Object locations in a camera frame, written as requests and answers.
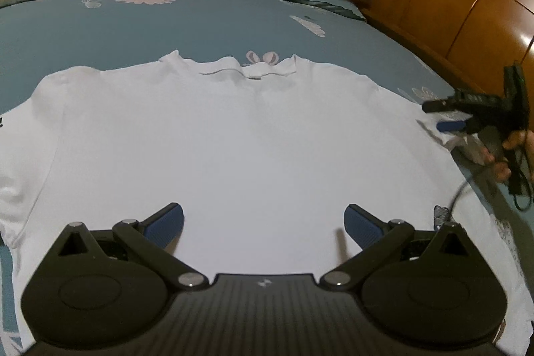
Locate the white printed long-sleeve shirt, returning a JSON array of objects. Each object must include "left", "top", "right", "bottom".
[{"left": 0, "top": 49, "right": 534, "bottom": 356}]

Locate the person's right hand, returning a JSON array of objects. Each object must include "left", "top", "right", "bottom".
[{"left": 479, "top": 128, "right": 534, "bottom": 183}]

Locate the lower teal pillow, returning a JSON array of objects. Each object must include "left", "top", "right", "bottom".
[{"left": 282, "top": 0, "right": 366, "bottom": 21}]

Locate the teal floral bed sheet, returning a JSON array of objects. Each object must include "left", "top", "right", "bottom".
[{"left": 1, "top": 0, "right": 533, "bottom": 355}]

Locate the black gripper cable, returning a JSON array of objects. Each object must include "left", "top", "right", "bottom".
[{"left": 446, "top": 130, "right": 534, "bottom": 224}]

